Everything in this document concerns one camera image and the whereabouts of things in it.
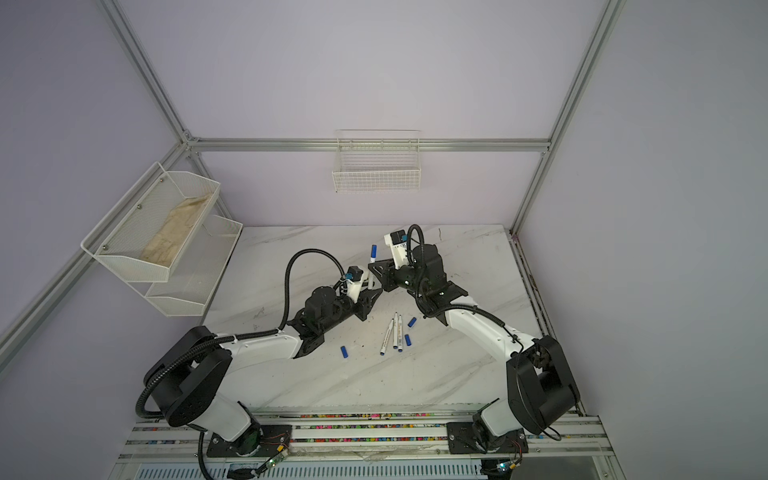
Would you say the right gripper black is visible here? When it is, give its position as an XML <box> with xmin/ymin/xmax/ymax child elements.
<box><xmin>367</xmin><ymin>257</ymin><xmax>427</xmax><ymax>296</ymax></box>

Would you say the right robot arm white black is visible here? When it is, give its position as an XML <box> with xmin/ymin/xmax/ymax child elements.
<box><xmin>369</xmin><ymin>244</ymin><xmax>581</xmax><ymax>452</ymax></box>

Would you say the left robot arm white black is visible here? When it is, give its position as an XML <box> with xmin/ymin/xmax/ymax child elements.
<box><xmin>135</xmin><ymin>286</ymin><xmax>383</xmax><ymax>452</ymax></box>

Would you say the beige cloth in shelf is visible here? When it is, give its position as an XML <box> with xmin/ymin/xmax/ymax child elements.
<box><xmin>140</xmin><ymin>194</ymin><xmax>211</xmax><ymax>267</ymax></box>

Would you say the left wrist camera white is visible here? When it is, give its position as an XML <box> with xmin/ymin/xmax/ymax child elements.
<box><xmin>344</xmin><ymin>265</ymin><xmax>367</xmax><ymax>303</ymax></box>

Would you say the white wire wall basket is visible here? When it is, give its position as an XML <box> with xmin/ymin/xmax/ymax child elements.
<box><xmin>332</xmin><ymin>129</ymin><xmax>422</xmax><ymax>194</ymax></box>

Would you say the aluminium rail base frame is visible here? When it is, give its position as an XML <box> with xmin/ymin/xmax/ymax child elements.
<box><xmin>109</xmin><ymin>410</ymin><xmax>625</xmax><ymax>479</ymax></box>

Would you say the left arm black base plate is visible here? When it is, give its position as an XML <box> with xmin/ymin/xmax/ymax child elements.
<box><xmin>206</xmin><ymin>424</ymin><xmax>293</xmax><ymax>458</ymax></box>

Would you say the white mesh two-tier wall shelf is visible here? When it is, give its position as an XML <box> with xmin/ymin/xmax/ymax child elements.
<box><xmin>81</xmin><ymin>163</ymin><xmax>243</xmax><ymax>317</ymax></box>

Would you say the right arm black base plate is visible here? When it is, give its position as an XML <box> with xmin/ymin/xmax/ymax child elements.
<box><xmin>446</xmin><ymin>421</ymin><xmax>529</xmax><ymax>455</ymax></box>

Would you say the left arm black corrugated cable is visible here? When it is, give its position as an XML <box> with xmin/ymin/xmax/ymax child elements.
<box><xmin>134</xmin><ymin>248</ymin><xmax>349</xmax><ymax>480</ymax></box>

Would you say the aluminium enclosure frame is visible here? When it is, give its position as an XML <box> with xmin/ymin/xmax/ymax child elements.
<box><xmin>0</xmin><ymin>0</ymin><xmax>628</xmax><ymax>415</ymax></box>

